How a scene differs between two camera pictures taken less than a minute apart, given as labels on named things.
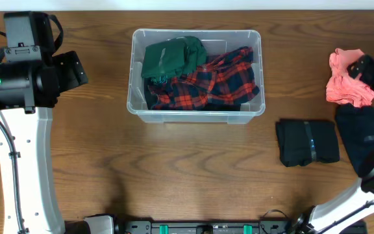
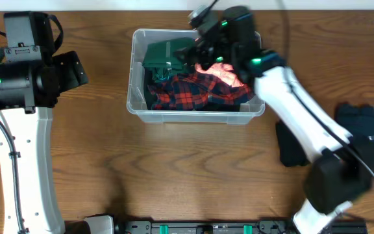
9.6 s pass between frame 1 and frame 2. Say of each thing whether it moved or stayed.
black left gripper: stayed
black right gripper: moved
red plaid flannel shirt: stayed
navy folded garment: stayed
